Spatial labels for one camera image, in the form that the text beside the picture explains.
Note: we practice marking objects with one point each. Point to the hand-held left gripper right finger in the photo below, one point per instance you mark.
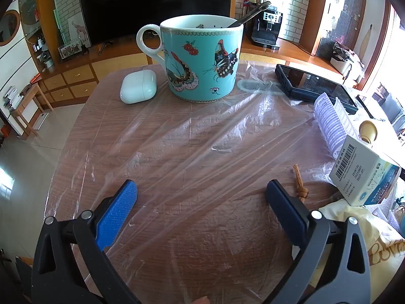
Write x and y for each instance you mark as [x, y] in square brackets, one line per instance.
[286, 215]

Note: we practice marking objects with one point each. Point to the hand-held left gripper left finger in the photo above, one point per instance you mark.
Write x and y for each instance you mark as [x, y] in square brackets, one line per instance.
[117, 212]

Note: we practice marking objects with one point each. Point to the cream paper napkin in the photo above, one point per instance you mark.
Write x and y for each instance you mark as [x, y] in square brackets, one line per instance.
[357, 228]

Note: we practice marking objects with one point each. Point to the person's left hand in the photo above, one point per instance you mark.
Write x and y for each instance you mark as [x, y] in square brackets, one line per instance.
[201, 300]

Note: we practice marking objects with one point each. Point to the white and blue carton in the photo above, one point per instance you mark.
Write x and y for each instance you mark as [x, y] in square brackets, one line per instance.
[354, 164]

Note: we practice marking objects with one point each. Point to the lavender hair roller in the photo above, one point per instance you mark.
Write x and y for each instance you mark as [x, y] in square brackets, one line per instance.
[332, 123]

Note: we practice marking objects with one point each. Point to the small yellow cup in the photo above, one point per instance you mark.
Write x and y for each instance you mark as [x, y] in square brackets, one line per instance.
[367, 129]

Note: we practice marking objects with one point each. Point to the white earbuds case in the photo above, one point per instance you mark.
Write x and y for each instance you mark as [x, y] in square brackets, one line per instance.
[137, 85]

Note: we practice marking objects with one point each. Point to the wooden drawer cabinet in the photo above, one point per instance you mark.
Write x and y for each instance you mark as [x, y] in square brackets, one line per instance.
[76, 79]

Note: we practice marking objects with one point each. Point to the small wooden side table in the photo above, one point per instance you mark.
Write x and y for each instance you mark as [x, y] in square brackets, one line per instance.
[30, 96]

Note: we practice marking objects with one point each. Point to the stack of magazines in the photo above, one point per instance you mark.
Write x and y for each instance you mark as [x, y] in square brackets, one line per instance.
[12, 98]

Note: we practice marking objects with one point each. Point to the grey handbag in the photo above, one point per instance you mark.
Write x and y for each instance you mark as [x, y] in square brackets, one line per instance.
[343, 60]

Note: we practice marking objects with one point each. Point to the teal butterfly mug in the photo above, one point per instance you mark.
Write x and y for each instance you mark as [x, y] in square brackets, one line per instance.
[202, 69]

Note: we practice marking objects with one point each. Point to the giraffe picture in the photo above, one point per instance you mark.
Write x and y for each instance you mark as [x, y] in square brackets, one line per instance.
[79, 30]

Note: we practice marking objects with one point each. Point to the black coffee machine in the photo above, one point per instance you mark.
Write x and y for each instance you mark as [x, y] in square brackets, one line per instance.
[264, 28]

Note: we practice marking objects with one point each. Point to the dark metal spoon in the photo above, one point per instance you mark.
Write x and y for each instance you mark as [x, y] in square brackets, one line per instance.
[253, 12]

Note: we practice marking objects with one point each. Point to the black flat television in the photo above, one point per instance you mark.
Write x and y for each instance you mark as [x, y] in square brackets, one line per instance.
[142, 6]

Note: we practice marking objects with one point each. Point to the small photo frame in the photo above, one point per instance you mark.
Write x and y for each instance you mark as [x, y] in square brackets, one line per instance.
[69, 50]

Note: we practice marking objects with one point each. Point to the oval wooden wall frame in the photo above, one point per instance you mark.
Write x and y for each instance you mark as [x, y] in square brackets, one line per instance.
[8, 27]

